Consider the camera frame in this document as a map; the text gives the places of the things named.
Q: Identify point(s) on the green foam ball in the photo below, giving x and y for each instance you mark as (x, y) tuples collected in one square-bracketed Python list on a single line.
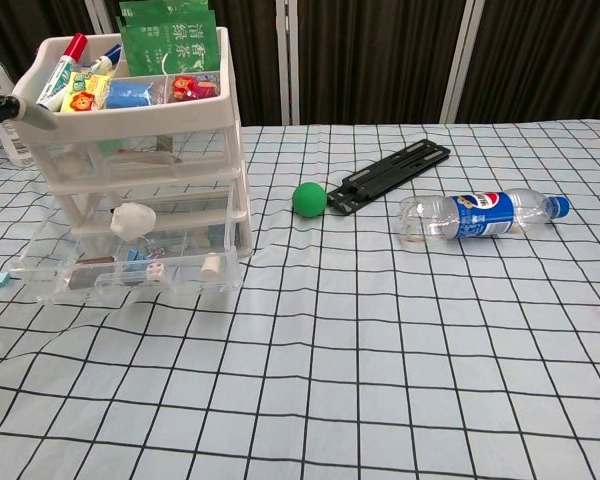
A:
[(309, 199)]

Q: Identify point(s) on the red snack packet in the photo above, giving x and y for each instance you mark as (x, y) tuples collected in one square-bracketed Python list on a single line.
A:
[(190, 89)]

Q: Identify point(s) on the black folding stand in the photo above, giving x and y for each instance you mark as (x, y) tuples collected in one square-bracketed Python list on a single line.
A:
[(385, 175)]

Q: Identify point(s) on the green tea packet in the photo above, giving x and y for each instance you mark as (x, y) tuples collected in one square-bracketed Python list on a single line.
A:
[(172, 45)]

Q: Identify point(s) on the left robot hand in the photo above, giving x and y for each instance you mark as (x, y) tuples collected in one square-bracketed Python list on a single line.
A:
[(5, 107)]

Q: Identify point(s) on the white die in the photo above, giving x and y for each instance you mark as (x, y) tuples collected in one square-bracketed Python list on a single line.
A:
[(156, 273)]

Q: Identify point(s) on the white bottle yellow cap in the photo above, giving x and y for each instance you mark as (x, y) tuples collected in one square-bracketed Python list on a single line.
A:
[(0, 75)]

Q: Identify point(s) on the clear plastic storage box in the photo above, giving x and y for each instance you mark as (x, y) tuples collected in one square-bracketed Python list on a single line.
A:
[(217, 242)]

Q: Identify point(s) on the yellow lion snack packet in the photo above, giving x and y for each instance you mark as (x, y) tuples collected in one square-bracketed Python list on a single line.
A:
[(82, 95)]

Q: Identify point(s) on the black folding screen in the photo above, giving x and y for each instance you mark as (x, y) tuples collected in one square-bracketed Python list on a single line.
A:
[(370, 55)]

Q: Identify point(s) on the white plastic drawer organizer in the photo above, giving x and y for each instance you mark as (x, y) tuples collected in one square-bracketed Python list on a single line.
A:
[(145, 117)]

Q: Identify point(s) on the dark brown block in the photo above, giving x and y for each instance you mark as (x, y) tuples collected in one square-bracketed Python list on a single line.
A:
[(92, 272)]

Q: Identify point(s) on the red cap marker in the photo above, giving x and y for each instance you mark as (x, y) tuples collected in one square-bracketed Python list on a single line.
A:
[(62, 75)]

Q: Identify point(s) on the clear Pepsi bottle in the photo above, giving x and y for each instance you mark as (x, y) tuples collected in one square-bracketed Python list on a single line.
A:
[(480, 215)]

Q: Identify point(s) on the white cork stopper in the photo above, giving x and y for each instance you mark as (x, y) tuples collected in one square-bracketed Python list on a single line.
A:
[(210, 266)]

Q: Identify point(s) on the white crumpled lump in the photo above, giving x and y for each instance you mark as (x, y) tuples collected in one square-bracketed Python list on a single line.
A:
[(132, 220)]

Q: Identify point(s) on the blue snack packet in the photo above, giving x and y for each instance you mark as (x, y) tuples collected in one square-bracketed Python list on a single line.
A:
[(127, 95)]

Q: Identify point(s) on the blue cap marker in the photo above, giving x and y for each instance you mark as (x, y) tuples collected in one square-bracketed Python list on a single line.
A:
[(107, 59)]

